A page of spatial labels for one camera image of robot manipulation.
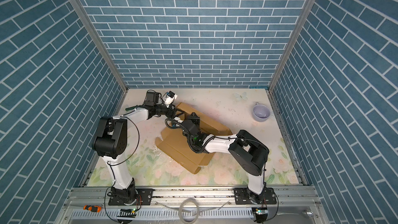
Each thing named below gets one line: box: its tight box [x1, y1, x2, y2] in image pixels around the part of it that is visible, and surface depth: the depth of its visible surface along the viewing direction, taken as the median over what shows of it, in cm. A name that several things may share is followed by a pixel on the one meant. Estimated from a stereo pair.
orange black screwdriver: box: [82, 204, 103, 213], surface depth 71 cm
